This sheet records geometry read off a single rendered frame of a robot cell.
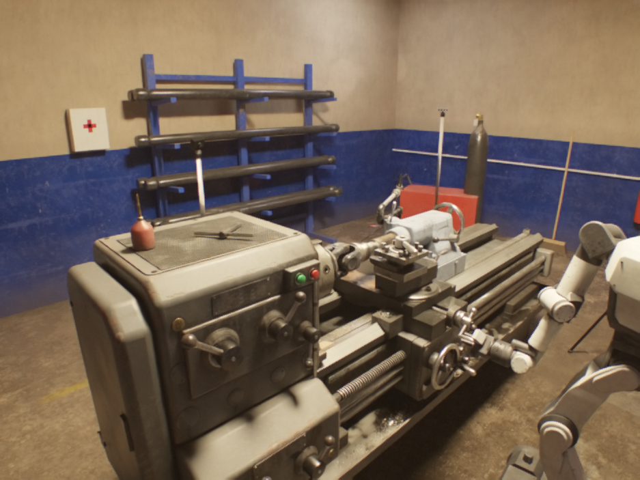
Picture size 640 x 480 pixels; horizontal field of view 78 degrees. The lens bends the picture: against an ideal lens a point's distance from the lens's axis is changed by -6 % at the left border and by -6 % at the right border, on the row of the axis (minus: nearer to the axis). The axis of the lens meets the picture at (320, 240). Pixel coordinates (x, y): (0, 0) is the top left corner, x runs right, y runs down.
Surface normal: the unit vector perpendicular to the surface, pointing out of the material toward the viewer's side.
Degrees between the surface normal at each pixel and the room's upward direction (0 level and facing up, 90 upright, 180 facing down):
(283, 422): 32
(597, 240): 77
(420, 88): 90
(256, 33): 90
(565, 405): 90
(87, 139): 90
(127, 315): 46
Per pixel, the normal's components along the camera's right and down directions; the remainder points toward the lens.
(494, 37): -0.72, 0.22
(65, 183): 0.69, 0.22
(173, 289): 0.49, -0.51
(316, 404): 0.36, -0.69
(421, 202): -0.44, 0.28
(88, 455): 0.00, -0.95
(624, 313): -0.88, 0.12
